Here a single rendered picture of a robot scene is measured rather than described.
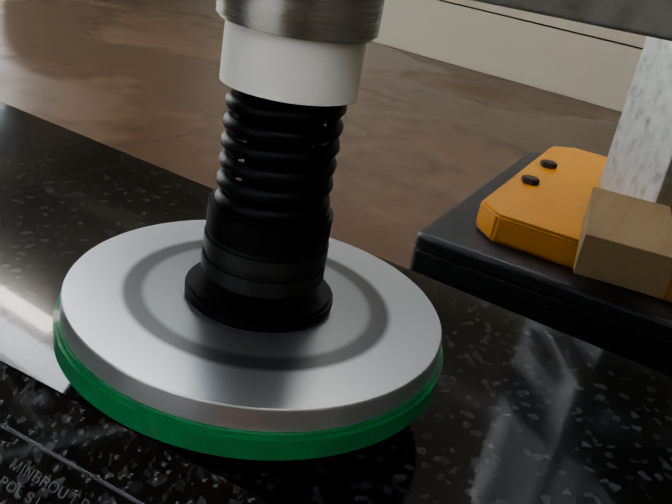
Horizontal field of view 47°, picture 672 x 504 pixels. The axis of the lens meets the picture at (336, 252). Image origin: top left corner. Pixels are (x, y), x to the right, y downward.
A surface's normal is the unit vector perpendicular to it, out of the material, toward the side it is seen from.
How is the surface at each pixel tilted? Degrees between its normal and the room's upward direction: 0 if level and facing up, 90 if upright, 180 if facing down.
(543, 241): 90
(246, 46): 90
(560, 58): 90
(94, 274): 0
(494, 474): 0
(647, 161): 90
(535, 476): 0
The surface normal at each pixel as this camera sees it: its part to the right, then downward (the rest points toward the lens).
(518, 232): -0.47, 0.29
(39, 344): 0.17, -0.90
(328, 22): 0.33, 0.44
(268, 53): -0.25, 0.36
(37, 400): -0.21, -0.43
